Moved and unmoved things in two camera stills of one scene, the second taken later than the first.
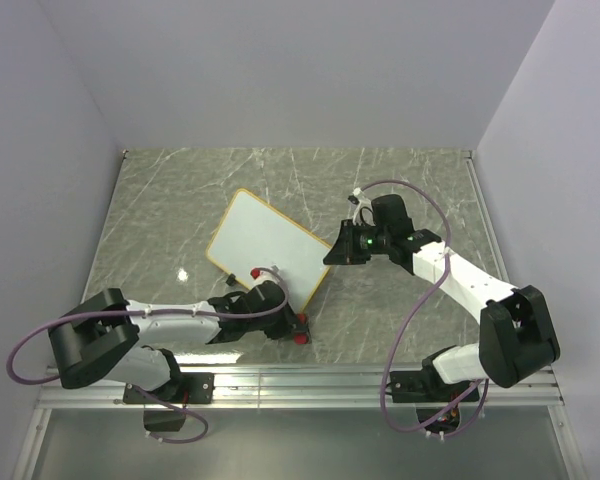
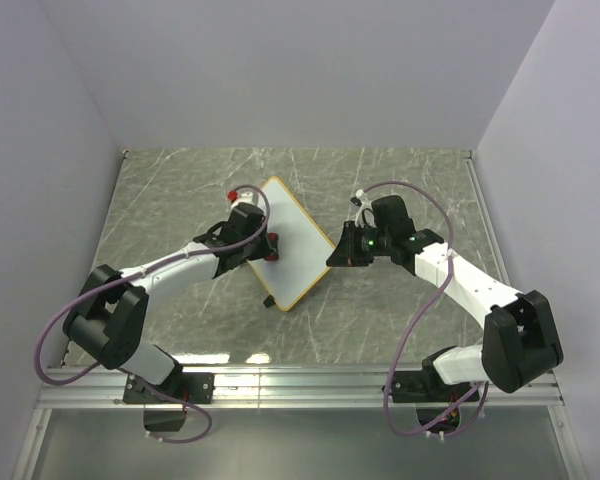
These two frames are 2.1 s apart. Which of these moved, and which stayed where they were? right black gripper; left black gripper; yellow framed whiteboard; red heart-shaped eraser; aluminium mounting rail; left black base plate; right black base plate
Moved: left black gripper; yellow framed whiteboard; red heart-shaped eraser
Stayed: left black base plate; right black base plate; aluminium mounting rail; right black gripper
